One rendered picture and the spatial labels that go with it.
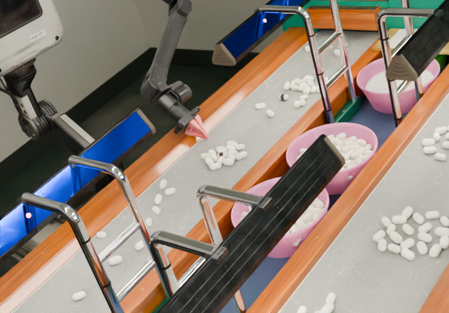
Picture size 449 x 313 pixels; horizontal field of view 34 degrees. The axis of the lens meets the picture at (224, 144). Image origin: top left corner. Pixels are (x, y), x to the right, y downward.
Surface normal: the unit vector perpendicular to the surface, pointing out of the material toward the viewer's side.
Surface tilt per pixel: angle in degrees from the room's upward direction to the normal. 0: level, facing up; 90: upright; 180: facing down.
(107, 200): 0
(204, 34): 90
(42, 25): 90
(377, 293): 0
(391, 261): 0
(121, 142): 58
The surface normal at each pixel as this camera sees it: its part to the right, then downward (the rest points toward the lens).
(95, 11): 0.79, 0.11
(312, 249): -0.26, -0.83
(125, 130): 0.52, -0.33
